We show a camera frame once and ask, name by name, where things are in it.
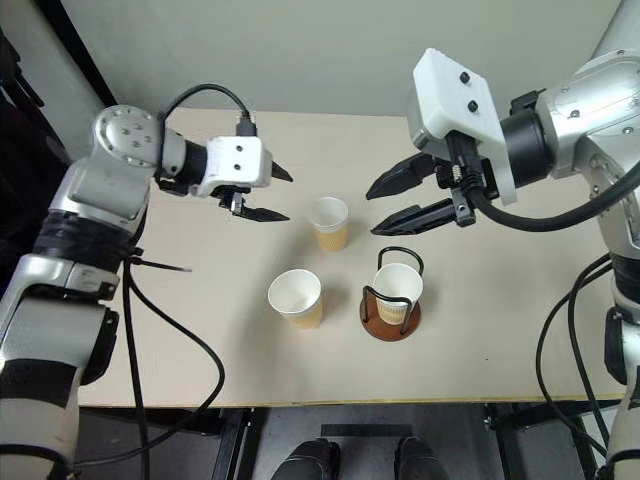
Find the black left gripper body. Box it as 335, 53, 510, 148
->
211, 184, 252, 216

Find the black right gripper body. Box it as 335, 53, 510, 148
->
433, 130, 501, 227

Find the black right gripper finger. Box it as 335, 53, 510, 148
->
369, 197, 459, 237
365, 152, 441, 202

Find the white and tan paper cup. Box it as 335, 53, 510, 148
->
267, 268, 325, 331
372, 262, 425, 324
307, 196, 350, 253

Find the black zip tie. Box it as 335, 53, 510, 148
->
130, 256, 194, 275

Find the dark bulky background object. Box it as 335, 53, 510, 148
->
0, 24, 72, 294

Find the black flat floor bar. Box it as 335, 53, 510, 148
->
319, 423, 414, 439

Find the black metal table leg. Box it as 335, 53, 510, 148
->
214, 407, 264, 480
482, 402, 609, 480

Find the dark rounded shape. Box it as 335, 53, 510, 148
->
272, 437, 343, 480
393, 435, 444, 480

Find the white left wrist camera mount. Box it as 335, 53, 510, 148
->
192, 135, 275, 199

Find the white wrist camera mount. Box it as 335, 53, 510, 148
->
192, 135, 275, 199
405, 48, 517, 206

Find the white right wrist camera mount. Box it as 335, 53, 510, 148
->
405, 48, 517, 206

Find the thick black right wrist cable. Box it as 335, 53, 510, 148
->
469, 169, 640, 234

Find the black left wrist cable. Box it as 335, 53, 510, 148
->
158, 83, 259, 137

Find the black wire cup holder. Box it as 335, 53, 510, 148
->
360, 246, 423, 343

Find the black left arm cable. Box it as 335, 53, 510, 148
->
122, 249, 151, 480
69, 269, 226, 474

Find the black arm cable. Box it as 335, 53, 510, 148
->
535, 253, 615, 472
69, 269, 226, 474
122, 249, 151, 480
569, 262, 619, 417

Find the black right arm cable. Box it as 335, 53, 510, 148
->
535, 253, 615, 472
569, 262, 619, 417

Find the black slanted wall strip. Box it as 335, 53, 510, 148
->
32, 0, 119, 109

